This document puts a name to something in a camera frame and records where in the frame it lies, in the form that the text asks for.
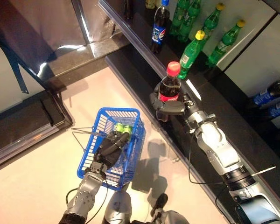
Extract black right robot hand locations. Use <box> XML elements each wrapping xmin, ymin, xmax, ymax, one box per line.
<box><xmin>149</xmin><ymin>79</ymin><xmax>202</xmax><ymax>122</ymax></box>

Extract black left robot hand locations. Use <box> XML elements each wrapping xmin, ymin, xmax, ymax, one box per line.
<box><xmin>90</xmin><ymin>130</ymin><xmax>131</xmax><ymax>175</ymax></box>

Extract silver left robot leg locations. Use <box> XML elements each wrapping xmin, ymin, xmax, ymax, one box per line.
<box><xmin>102</xmin><ymin>190</ymin><xmax>133</xmax><ymax>224</ymax></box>

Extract Pepsi bottle with globe logo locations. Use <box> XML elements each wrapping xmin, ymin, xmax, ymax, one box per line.
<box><xmin>150</xmin><ymin>0</ymin><xmax>170</xmax><ymax>54</ymax></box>

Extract black product shelf board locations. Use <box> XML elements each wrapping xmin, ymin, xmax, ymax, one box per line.
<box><xmin>98</xmin><ymin>0</ymin><xmax>280</xmax><ymax>220</ymax></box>

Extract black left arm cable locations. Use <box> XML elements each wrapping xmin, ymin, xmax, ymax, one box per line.
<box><xmin>65</xmin><ymin>179</ymin><xmax>108</xmax><ymax>224</ymax></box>

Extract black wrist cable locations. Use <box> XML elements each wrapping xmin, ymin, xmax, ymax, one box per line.
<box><xmin>188</xmin><ymin>134</ymin><xmax>224</xmax><ymax>185</ymax></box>

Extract blue plastic shopping basket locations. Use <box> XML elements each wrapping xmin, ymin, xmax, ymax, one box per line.
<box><xmin>71</xmin><ymin>107</ymin><xmax>147</xmax><ymax>191</ymax></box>

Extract green drink can pack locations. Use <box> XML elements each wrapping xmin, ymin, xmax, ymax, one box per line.
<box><xmin>114</xmin><ymin>123</ymin><xmax>133</xmax><ymax>135</ymax></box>

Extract black corner shelving unit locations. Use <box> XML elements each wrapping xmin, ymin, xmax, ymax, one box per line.
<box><xmin>0</xmin><ymin>90</ymin><xmax>73</xmax><ymax>168</ymax></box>

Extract black elbow cable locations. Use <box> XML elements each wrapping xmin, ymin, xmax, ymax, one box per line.
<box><xmin>215</xmin><ymin>186</ymin><xmax>238</xmax><ymax>224</ymax></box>

